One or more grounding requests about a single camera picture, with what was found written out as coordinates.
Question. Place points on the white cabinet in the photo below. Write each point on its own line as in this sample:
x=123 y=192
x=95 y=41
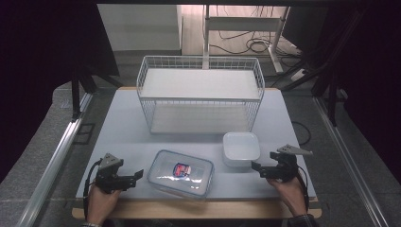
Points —
x=138 y=26

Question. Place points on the white desk frame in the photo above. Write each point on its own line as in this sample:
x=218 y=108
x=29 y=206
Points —
x=242 y=23

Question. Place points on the black metal stand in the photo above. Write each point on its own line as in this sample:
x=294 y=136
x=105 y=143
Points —
x=76 y=94
x=331 y=78

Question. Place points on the white square plastic container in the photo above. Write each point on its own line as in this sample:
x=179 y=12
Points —
x=241 y=148

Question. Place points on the aluminium rail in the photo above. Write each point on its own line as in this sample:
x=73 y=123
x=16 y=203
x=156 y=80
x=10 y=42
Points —
x=53 y=164
x=346 y=160

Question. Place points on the person's left hand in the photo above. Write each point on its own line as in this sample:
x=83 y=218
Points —
x=99 y=205

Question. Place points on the clear container with blue-rimmed lid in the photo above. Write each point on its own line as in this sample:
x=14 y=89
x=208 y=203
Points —
x=179 y=176

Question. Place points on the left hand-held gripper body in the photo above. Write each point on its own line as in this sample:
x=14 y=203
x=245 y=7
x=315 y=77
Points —
x=108 y=178

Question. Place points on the black curtain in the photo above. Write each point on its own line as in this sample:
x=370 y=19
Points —
x=381 y=78
x=34 y=63

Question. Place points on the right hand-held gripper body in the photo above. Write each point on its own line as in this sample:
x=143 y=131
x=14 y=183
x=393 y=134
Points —
x=286 y=167

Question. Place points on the white power strip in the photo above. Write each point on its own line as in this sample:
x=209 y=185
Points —
x=298 y=75

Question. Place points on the person's right hand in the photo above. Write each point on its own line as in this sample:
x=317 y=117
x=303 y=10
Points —
x=291 y=194

